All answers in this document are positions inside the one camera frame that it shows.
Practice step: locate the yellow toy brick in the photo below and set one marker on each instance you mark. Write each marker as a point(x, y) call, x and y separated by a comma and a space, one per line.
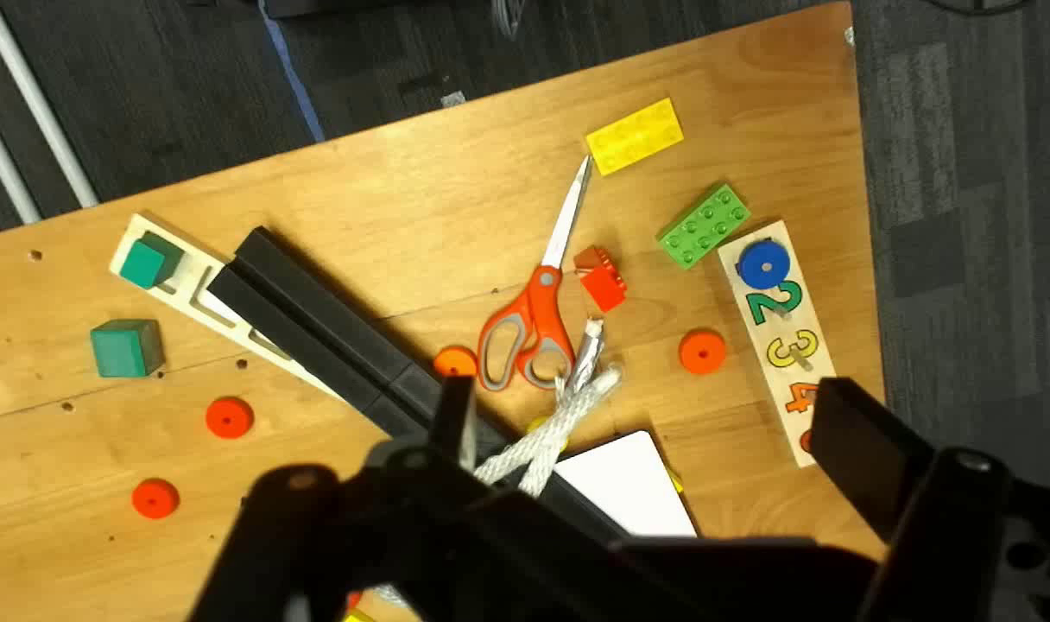
point(638, 137)

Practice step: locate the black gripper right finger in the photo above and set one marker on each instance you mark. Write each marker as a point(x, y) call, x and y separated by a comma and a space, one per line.
point(939, 508)

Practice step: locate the green toy brick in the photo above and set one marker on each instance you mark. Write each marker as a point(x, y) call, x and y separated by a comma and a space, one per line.
point(705, 226)

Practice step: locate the white paper sheet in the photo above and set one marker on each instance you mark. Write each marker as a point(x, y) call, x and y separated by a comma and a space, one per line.
point(630, 480)

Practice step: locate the wooden number puzzle board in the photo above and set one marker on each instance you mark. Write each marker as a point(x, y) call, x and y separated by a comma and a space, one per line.
point(787, 334)

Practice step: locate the red toy brick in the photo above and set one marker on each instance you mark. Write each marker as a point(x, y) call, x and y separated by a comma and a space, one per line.
point(600, 277)

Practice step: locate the long black bar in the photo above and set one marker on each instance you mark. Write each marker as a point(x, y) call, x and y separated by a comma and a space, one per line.
point(331, 334)

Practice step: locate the green cube loose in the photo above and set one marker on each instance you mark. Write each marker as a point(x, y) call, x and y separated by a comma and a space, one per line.
point(125, 346)

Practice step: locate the white wooden shape board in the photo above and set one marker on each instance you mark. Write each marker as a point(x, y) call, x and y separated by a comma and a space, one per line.
point(191, 296)

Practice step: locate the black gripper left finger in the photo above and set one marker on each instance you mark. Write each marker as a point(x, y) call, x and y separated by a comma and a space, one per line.
point(304, 541)

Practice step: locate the orange handled scissors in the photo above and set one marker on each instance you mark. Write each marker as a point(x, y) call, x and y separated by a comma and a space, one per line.
point(528, 335)

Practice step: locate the green cube on board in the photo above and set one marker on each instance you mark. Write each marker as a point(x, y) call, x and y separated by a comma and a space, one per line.
point(151, 261)

